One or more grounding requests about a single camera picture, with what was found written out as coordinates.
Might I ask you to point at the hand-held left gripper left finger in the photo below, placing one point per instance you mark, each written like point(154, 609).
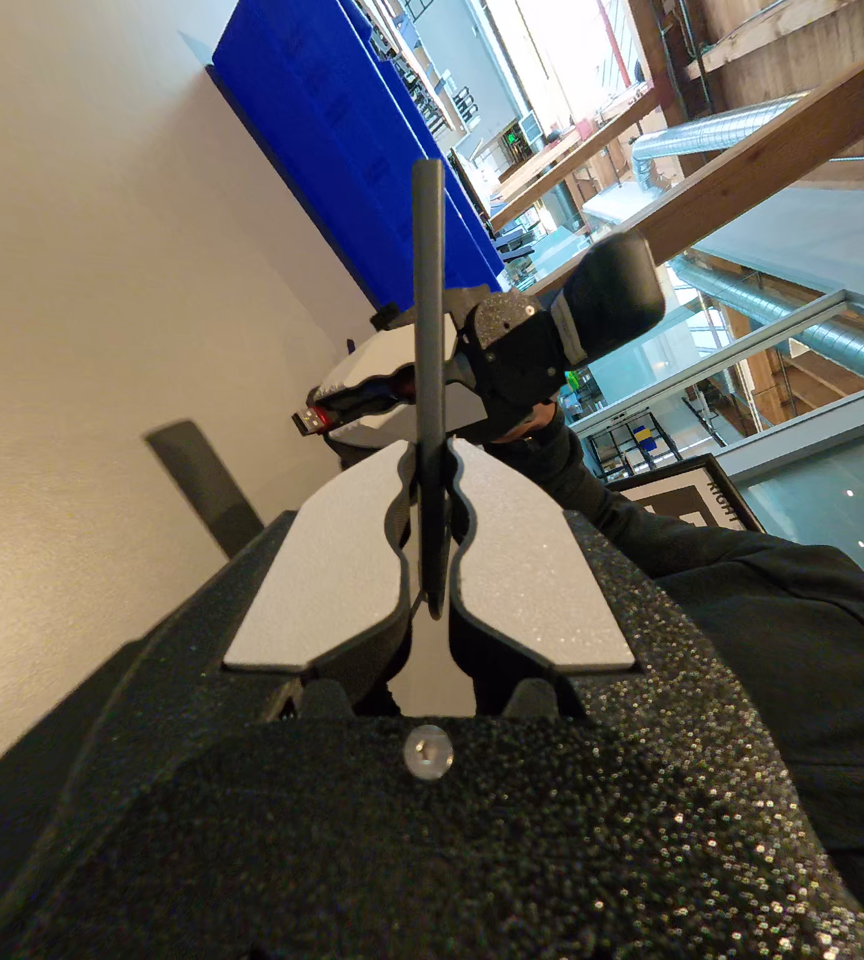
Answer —
point(327, 585)

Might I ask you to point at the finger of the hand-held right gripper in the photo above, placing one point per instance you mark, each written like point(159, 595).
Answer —
point(379, 352)
point(387, 427)

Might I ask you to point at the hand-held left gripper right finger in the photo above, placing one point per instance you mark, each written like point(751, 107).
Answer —
point(537, 585)

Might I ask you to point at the person's right hand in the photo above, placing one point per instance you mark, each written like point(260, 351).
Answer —
point(533, 421)

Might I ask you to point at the blue plastic bin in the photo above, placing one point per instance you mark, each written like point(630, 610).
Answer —
point(312, 112)

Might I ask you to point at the glass railing white frame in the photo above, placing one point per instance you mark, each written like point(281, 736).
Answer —
point(701, 365)

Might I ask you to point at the silver ventilation duct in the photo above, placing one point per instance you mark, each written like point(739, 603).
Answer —
point(701, 135)
point(814, 330)

